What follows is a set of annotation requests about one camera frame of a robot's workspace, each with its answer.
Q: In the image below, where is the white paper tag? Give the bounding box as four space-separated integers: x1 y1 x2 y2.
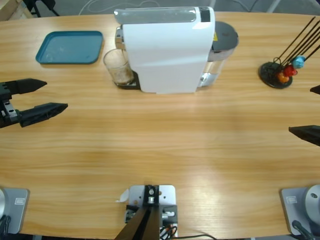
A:
115 188 130 204

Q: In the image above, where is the clear drinking glass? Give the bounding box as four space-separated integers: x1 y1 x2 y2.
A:
103 48 136 87

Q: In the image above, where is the red coffee capsule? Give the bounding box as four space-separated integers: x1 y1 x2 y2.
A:
283 64 298 77

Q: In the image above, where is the white floor cable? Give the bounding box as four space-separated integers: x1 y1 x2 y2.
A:
79 0 161 15

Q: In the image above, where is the black metal frame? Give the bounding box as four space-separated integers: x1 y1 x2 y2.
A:
23 0 61 18

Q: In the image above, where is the black capsule holder with rods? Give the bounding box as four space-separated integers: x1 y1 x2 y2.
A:
258 16 320 90

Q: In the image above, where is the blue coffee capsule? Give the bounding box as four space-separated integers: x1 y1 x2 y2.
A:
291 56 305 69

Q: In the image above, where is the clear water tank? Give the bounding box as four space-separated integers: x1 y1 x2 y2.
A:
199 21 240 88

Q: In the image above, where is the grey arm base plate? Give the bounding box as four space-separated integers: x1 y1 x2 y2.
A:
0 187 30 235
279 184 320 236

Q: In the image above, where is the teal plastic tray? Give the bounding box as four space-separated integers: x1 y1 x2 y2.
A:
35 30 104 65

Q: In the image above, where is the orange coffee capsule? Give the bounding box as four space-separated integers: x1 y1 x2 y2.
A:
276 72 292 84

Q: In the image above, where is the grey coffee machine lever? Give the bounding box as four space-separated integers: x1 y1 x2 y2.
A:
113 7 197 25

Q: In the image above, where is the white capsule coffee machine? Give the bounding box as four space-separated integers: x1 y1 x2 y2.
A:
113 6 216 96

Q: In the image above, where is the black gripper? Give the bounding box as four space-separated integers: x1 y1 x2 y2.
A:
0 78 69 129

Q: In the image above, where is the black base cable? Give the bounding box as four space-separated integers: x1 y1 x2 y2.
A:
0 214 12 236
291 219 315 240

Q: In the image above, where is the white metal leg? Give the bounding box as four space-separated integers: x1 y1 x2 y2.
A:
268 0 281 13

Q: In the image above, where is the black cable by white block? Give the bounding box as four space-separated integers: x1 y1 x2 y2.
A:
178 233 216 240

